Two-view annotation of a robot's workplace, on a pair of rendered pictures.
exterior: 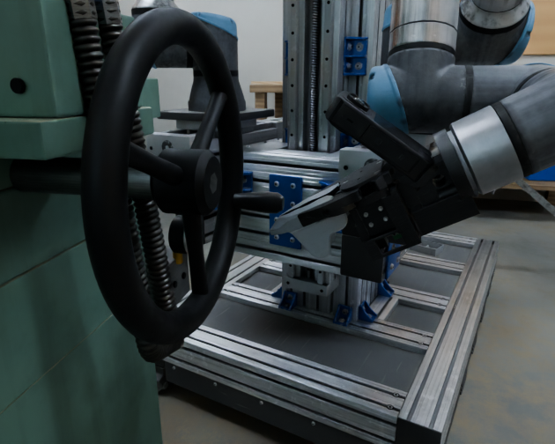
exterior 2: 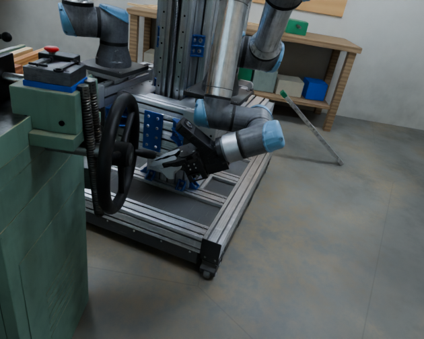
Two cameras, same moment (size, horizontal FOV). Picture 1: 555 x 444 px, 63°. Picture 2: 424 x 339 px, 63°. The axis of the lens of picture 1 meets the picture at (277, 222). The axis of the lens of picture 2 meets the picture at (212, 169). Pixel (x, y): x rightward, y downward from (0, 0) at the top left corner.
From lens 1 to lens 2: 0.47 m
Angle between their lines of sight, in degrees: 17
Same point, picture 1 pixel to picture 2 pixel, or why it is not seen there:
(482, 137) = (229, 146)
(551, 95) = (252, 135)
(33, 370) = (48, 220)
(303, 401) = (156, 230)
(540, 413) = (275, 236)
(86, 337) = (63, 205)
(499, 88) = (243, 120)
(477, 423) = (244, 241)
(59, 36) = (78, 106)
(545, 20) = not seen: outside the picture
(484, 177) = (229, 159)
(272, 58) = not seen: outside the picture
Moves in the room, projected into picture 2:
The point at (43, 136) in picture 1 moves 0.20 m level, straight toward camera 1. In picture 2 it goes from (73, 144) to (111, 192)
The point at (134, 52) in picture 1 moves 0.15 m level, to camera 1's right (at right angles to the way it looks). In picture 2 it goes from (114, 128) to (188, 133)
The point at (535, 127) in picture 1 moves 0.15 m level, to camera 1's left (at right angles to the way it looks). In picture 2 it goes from (246, 145) to (186, 142)
